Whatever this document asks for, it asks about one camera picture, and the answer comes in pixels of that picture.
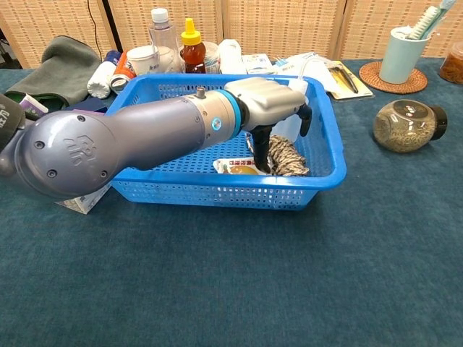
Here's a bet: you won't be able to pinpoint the small white blue box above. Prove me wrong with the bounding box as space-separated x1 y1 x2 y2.
241 53 275 76

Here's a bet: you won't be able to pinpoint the bamboo folding screen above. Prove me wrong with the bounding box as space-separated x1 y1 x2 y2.
0 0 463 69

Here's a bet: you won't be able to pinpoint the orange drink can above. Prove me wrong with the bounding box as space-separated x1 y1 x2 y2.
110 51 137 95

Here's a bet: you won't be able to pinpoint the bundle of twine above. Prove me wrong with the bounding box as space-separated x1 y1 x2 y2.
245 132 310 177

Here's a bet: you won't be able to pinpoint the purple white plum carton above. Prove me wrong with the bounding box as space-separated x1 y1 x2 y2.
56 182 111 215

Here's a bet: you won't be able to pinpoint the white paper cup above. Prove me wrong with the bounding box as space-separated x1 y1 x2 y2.
126 45 162 77

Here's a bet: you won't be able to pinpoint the light blue cup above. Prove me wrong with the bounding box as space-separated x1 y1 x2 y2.
378 27 432 85

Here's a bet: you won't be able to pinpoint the snack packet with orange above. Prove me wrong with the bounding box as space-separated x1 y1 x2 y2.
212 157 274 176

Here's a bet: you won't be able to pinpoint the amber jar brown contents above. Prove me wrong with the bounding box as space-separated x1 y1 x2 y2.
438 41 463 86

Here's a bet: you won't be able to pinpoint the round glass jar black lid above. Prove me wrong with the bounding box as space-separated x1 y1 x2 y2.
372 99 449 154

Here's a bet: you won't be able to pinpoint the white blue cylinder bottle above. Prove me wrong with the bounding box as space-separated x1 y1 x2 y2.
87 50 122 100

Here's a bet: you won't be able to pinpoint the white plastic bag pack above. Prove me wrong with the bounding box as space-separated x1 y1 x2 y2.
276 51 339 93

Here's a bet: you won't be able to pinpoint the dark blue long box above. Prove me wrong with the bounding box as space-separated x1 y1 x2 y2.
67 98 109 113

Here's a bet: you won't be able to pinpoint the teal table cloth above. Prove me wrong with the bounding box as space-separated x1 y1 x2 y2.
0 59 463 347

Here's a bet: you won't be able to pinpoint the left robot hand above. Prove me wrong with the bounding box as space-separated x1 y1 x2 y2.
224 76 313 173

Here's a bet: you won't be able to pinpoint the honey bottle yellow cap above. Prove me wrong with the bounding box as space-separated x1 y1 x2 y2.
179 17 207 75

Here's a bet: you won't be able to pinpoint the razor in yellow pack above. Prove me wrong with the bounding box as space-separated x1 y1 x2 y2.
323 60 374 101

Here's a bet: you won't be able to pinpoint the thin black hanging cable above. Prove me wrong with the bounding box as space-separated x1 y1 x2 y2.
88 0 101 59

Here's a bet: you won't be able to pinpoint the white squeeze wash bottle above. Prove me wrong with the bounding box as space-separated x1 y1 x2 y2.
274 57 320 141

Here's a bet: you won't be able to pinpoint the clear plastic water bottle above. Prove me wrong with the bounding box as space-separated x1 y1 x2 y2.
148 7 184 75

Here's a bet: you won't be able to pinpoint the teal toothbrush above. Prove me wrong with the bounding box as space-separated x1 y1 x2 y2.
422 0 459 39

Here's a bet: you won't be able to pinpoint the clear round clip container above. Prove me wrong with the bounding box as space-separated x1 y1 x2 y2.
202 41 221 75

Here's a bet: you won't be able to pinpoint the white ridged brush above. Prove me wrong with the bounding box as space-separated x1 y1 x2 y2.
407 6 441 40

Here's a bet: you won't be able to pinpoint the round woven coaster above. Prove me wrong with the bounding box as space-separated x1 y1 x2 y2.
358 61 428 95

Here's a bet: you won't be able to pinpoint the blue plastic basket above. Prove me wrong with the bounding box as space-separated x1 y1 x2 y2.
76 74 347 212

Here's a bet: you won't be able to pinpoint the grey green towel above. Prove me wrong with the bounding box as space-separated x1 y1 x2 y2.
2 35 102 109

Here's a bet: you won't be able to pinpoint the purple white tube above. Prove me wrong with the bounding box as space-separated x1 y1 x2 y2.
20 93 50 122

